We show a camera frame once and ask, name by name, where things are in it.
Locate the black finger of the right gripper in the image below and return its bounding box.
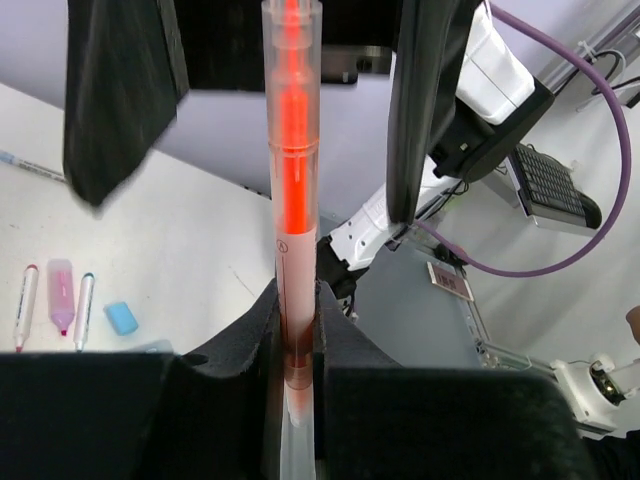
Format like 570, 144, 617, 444
63, 1, 189, 208

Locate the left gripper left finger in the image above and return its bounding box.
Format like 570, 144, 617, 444
1, 284, 281, 479

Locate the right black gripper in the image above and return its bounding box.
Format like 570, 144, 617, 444
174, 1, 480, 224

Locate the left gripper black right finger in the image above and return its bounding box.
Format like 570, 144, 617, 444
316, 282, 595, 479

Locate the light blue highlighter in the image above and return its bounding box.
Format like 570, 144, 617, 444
129, 339, 174, 354

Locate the light blue cap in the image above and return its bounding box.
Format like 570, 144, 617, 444
104, 302, 139, 336

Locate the orange pen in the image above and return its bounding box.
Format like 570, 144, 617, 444
261, 0, 326, 480

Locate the grey blue-tip pen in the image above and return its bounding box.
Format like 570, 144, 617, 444
0, 150, 66, 184

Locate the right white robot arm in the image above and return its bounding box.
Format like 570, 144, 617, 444
63, 1, 483, 304

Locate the teal thin pen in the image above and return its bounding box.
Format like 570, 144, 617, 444
73, 272, 95, 352

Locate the white thin pen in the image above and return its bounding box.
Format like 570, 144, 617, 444
13, 264, 39, 353

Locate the background keyboard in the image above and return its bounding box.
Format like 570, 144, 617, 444
505, 144, 602, 237

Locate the pink highlighter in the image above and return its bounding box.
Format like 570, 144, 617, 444
47, 259, 75, 336

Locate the person hand skin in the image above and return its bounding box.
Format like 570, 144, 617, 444
625, 306, 640, 344

